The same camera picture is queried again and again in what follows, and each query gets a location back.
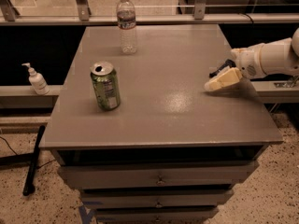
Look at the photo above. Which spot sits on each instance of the white pump lotion bottle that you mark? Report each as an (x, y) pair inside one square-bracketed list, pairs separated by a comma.
[(37, 80)]

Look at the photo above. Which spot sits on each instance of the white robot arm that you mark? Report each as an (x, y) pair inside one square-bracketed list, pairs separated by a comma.
[(280, 57)]

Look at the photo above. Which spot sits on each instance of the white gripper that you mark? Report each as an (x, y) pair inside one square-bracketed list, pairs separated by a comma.
[(247, 62)]

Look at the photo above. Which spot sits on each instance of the dark blue rxbar wrapper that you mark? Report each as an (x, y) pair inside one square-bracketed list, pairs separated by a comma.
[(228, 64)]

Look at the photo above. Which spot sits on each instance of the green soda can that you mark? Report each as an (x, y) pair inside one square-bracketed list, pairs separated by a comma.
[(105, 85)]

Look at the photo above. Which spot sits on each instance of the clear plastic water bottle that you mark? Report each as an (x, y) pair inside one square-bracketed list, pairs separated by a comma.
[(127, 23)]

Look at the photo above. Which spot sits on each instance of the grey metal railing frame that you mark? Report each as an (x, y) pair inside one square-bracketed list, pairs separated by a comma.
[(149, 11)]

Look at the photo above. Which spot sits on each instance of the grey drawer cabinet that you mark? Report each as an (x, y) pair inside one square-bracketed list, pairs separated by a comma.
[(170, 150)]

